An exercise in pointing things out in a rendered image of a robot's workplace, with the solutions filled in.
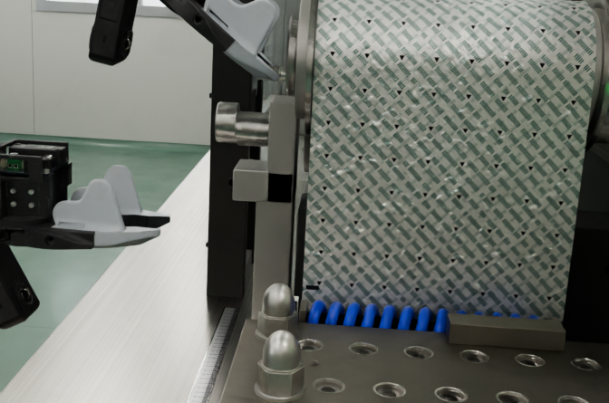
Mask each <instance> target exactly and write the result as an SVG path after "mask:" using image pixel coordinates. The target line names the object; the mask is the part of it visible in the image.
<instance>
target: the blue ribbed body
mask: <svg viewBox="0 0 609 403"><path fill-rule="evenodd" d="M448 313H449V311H448V310H447V309H443V308H442V309H440V310H439V311H438V314H437V318H436V320H433V319H432V313H431V309H429V308H428V307H423V308H422V309H420V313H419V317H418V319H415V315H414V310H413V309H412V308H411V307H410V306H405V307H404V308H402V311H401V317H400V318H398V316H397V312H396V308H395V307H394V306H393V305H389V304H388V305H387V306H385V308H384V310H383V313H382V316H380V313H379V309H378V306H377V305H376V304H374V303H370V304H369V305H367V307H366V309H365V313H364V315H363V313H362V309H361V306H360V304H359V303H357V302H352V303H351V304H349V306H348V309H347V312H346V314H345V313H344V308H343V304H342V303H340V302H333V303H332V304H331V305H330V308H329V311H328V312H327V309H326V305H325V303H324V302H323V301H322V300H316V301H315V302H314V303H313V305H312V307H311V310H310V311H309V312H307V319H306V323H318V324H332V325H344V326H358V327H371V328H384V329H397V330H410V331H435V332H446V323H447V314H448ZM456 313H461V314H467V313H466V312H465V311H464V310H458V311H457V312H456ZM474 315H485V313H484V312H482V311H477V312H475V313H474ZM492 316H501V317H503V315H502V314H501V313H500V312H494V313H493V314H492ZM510 317H514V318H521V316H520V315H519V314H518V313H513V314H511V315H510ZM528 319H539V318H538V317H537V316H536V315H535V314H531V315H529V316H528Z"/></svg>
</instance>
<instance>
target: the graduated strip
mask: <svg viewBox="0 0 609 403"><path fill-rule="evenodd" d="M240 309H241V308H233V307H224V308H223V311H222V313H221V315H220V317H219V320H218V323H217V327H216V329H215V331H214V333H213V336H212V338H211V341H210V343H209V345H208V349H207V351H206V354H205V356H204V359H203V361H202V363H201V366H200V368H199V371H198V375H197V376H196V379H195V381H194V384H193V386H192V389H191V391H190V393H189V395H188V399H187V402H186V403H208V402H209V399H210V396H211V393H212V390H213V388H214V386H215V383H216V380H217V377H218V373H219V370H220V367H221V364H222V361H223V359H224V356H225V353H226V351H227V346H228V344H229V341H230V338H231V335H232V332H233V330H234V327H235V324H236V321H237V316H238V315H239V312H240Z"/></svg>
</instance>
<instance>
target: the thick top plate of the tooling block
mask: <svg viewBox="0 0 609 403"><path fill-rule="evenodd" d="M256 329H257V320H253V319H246V321H245V324H244V328H243V330H242V333H241V336H240V339H239V342H238V345H237V350H236V353H235V356H234V359H233V362H232V365H231V368H230V371H229V373H228V376H227V382H226V385H225V387H224V390H223V394H222V397H221V400H220V402H219V403H609V344H606V343H593V342H580V341H565V347H564V351H559V350H533V349H520V348H507V347H494V346H481V345H468V344H455V343H449V341H448V338H447V334H446V332H435V331H410V330H397V329H384V328H371V327H358V326H344V325H332V324H318V323H305V322H298V330H299V338H298V339H297V341H298V344H299V347H300V361H301V362H302V363H303V364H304V386H305V393H304V395H303V396H302V397H301V398H299V399H297V400H294V401H290V402H273V401H269V400H265V399H263V398H260V397H259V396H258V395H257V394H256V393H255V384H256V377H257V363H258V362H259V361H260V360H262V359H263V348H264V345H265V342H264V341H261V340H259V339H258V338H257V337H256Z"/></svg>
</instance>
